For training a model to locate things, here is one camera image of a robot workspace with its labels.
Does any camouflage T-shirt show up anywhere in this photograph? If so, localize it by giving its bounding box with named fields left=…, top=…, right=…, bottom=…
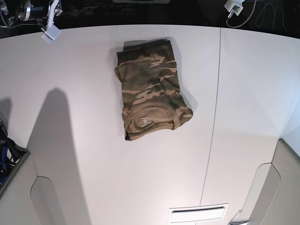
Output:
left=114, top=39, right=193, bottom=141

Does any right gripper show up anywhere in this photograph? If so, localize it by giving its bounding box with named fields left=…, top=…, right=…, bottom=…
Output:
left=28, top=1, right=54, bottom=20

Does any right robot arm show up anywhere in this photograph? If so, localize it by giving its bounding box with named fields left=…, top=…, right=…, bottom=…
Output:
left=0, top=0, right=63, bottom=29

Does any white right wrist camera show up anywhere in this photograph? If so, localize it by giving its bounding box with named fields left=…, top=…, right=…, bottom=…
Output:
left=41, top=0, right=60, bottom=44

